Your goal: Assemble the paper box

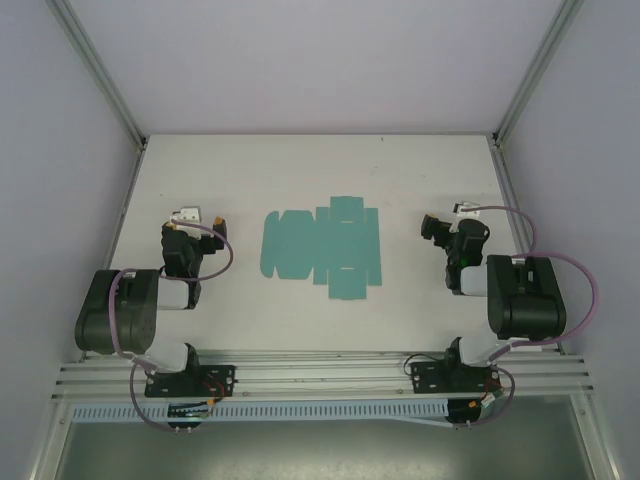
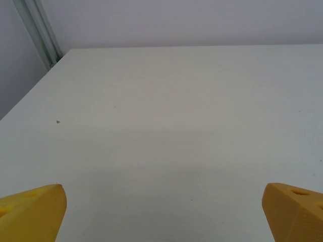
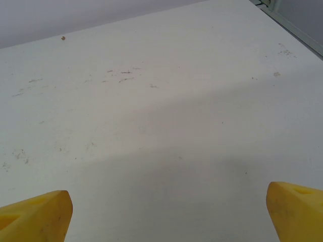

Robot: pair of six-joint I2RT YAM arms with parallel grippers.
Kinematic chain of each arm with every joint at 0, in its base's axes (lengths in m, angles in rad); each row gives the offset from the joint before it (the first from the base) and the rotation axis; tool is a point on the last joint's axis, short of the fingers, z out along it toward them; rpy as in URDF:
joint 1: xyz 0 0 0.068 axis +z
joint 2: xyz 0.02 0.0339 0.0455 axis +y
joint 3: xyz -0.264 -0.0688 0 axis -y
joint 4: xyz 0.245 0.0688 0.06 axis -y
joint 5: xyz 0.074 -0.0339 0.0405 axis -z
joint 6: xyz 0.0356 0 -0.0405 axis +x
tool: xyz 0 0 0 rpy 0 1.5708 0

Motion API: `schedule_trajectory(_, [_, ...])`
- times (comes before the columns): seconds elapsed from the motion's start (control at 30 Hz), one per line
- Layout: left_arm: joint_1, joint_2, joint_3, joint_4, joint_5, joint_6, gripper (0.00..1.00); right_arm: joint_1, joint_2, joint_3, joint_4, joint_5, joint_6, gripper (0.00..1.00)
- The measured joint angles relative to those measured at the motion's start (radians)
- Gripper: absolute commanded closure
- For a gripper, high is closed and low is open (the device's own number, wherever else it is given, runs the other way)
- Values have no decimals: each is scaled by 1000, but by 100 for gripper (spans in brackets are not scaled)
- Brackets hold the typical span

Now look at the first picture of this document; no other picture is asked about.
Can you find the teal corrugated paper box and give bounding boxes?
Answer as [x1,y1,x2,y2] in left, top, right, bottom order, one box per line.
[259,195,384,302]

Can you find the black connector block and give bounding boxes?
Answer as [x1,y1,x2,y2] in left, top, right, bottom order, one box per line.
[447,399,494,430]
[167,403,204,432]

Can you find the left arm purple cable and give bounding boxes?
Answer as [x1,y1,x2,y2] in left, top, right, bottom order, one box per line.
[107,214,236,434]

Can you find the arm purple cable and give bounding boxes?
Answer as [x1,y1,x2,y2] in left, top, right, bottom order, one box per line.
[107,214,236,434]
[452,203,601,430]

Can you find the aluminium table edge rail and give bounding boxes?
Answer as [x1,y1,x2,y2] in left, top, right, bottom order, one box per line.
[489,142,569,356]
[77,139,149,364]

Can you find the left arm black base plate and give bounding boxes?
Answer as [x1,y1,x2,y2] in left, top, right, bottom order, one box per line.
[144,364,237,399]

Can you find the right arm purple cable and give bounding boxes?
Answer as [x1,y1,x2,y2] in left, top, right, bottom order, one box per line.
[452,203,601,430]

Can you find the red black power wires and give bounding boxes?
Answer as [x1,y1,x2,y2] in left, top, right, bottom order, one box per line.
[469,374,506,409]
[202,379,226,407]

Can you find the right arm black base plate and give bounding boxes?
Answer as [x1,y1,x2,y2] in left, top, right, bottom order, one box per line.
[408,360,501,396]

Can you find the aluminium mounting rail beam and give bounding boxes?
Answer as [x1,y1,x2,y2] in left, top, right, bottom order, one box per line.
[52,349,594,401]

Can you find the aluminium frame post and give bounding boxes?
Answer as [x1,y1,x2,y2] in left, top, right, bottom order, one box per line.
[491,0,589,147]
[48,0,149,151]

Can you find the white slotted cable duct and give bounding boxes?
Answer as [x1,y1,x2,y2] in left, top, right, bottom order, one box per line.
[71,397,454,426]

